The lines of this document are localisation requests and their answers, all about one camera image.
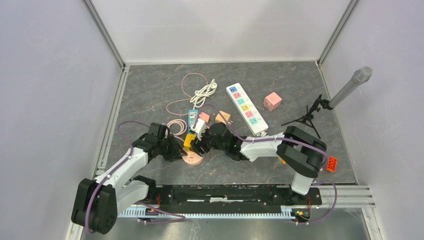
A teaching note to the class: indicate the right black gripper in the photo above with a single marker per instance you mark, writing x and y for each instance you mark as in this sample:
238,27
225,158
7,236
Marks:
198,142

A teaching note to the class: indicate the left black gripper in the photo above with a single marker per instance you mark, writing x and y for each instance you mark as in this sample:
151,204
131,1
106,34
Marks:
176,152

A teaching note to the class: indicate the beige dragon cube plug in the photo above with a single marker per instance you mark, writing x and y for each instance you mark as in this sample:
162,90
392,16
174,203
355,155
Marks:
223,117

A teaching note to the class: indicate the yellow cube plug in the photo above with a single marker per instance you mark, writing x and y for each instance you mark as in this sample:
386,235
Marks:
188,139

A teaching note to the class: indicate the salmon pink usb charger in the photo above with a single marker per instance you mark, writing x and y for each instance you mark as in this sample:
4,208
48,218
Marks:
205,117

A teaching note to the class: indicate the pink shape sorter toy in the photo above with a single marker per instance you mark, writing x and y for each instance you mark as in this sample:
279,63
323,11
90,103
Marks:
192,159

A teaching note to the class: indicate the teal usb power strip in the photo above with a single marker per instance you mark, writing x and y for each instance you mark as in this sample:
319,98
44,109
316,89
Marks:
192,114

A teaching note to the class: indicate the white power strip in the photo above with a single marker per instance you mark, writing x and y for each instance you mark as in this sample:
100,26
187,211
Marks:
248,111

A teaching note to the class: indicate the pink cube plug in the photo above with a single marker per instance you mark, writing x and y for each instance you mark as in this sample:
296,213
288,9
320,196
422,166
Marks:
272,101

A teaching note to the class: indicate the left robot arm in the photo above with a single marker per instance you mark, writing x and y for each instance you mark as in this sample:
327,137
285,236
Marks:
99,201

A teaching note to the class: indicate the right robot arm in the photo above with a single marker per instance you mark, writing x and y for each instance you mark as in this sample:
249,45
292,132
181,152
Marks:
304,153

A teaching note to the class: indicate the red lego brick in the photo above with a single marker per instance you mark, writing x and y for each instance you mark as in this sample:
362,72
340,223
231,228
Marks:
331,164

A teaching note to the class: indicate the grey microphone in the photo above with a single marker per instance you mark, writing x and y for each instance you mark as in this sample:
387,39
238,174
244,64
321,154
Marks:
358,78

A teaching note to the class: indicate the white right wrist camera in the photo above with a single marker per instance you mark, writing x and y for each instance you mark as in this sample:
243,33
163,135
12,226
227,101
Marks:
198,126

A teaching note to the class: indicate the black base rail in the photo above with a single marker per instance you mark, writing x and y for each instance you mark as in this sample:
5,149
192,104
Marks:
228,198

